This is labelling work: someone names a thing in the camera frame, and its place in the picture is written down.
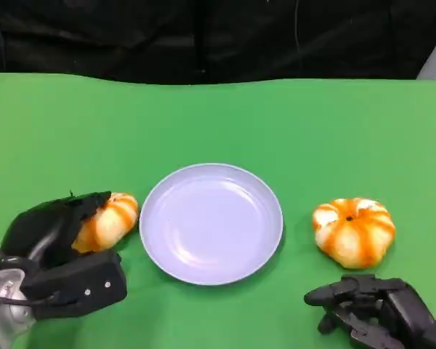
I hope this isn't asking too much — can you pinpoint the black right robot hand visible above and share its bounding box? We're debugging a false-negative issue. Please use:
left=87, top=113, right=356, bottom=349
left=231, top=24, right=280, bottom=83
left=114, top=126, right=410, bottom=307
left=304, top=274, right=436, bottom=349

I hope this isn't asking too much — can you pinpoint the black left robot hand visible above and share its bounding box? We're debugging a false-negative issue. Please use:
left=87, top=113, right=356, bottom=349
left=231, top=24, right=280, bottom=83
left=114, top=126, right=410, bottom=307
left=0, top=190, right=113, bottom=270

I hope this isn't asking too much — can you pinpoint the orange and white bread roll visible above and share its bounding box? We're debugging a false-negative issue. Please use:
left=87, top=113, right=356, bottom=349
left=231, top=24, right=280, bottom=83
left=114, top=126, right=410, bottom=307
left=312, top=197, right=397, bottom=270
left=71, top=192, right=140, bottom=254

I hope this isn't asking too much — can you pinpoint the lilac plate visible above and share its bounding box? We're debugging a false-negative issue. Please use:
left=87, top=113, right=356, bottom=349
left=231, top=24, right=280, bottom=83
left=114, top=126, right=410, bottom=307
left=139, top=162, right=285, bottom=286

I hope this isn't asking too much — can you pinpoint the green table cloth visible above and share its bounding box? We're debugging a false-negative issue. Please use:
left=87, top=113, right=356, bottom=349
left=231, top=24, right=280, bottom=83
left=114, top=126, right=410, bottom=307
left=0, top=71, right=436, bottom=349

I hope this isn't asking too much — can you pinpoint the black backdrop cloth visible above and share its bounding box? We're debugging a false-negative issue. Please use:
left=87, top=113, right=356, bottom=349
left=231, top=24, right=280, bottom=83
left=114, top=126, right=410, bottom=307
left=0, top=0, right=436, bottom=85

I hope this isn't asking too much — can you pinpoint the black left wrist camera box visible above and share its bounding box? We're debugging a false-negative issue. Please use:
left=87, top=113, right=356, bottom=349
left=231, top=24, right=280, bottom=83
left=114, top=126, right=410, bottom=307
left=20, top=249, right=129, bottom=321

